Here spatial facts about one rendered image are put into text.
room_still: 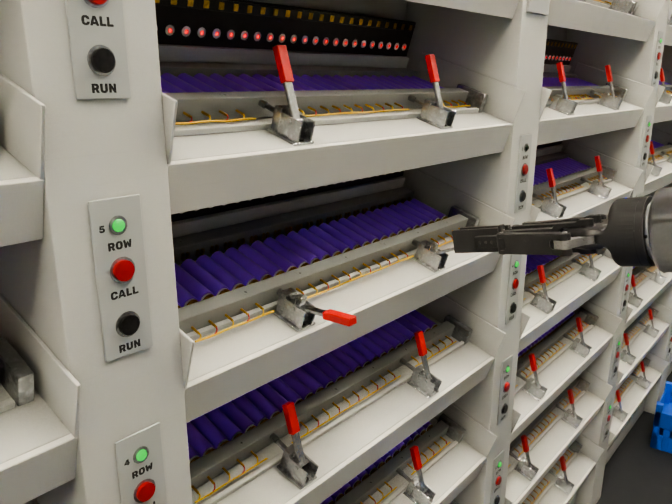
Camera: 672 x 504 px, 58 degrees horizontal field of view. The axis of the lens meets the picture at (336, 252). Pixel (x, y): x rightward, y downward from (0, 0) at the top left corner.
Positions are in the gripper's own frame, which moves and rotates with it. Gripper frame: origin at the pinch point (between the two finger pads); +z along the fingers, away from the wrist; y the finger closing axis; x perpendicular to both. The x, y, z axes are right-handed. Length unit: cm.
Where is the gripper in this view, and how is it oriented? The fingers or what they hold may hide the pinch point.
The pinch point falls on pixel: (482, 239)
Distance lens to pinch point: 80.2
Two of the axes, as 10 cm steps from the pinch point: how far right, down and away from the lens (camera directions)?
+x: -1.6, -9.8, -1.4
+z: -7.4, 0.3, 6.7
